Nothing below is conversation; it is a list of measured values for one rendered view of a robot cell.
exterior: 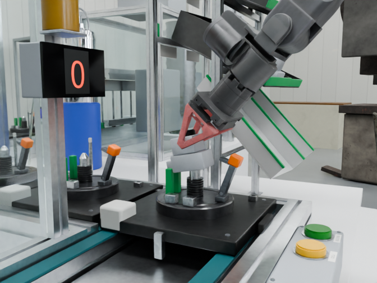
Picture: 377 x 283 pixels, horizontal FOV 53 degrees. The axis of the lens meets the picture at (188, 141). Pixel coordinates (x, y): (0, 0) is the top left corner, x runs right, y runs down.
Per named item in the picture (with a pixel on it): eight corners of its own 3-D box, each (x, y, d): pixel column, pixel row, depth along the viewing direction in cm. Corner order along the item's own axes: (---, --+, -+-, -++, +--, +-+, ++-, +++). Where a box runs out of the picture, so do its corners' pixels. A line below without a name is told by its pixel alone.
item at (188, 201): (197, 205, 63) (197, 196, 63) (193, 207, 62) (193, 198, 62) (186, 203, 64) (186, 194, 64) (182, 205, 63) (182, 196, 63)
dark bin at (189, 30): (287, 87, 91) (301, 58, 88) (263, 87, 81) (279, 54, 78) (200, 44, 105) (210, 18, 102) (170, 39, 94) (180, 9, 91)
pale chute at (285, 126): (303, 159, 106) (315, 149, 104) (285, 167, 96) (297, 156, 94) (241, 88, 115) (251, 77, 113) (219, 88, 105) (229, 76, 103)
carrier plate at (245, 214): (276, 208, 74) (276, 197, 74) (235, 256, 53) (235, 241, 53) (169, 194, 85) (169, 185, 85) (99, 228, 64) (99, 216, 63)
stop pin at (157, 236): (165, 256, 58) (165, 232, 58) (161, 260, 57) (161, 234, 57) (157, 255, 59) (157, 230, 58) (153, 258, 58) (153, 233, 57)
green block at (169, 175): (174, 195, 69) (174, 168, 69) (171, 196, 68) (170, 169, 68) (168, 194, 70) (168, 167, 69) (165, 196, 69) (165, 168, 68)
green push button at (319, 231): (332, 237, 59) (333, 225, 59) (329, 247, 56) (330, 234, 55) (306, 233, 61) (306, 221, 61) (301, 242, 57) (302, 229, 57)
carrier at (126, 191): (163, 193, 86) (162, 138, 84) (92, 227, 64) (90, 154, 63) (81, 182, 96) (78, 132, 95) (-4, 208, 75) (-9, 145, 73)
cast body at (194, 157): (215, 164, 68) (207, 126, 68) (205, 169, 64) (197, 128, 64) (174, 169, 72) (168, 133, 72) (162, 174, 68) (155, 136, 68)
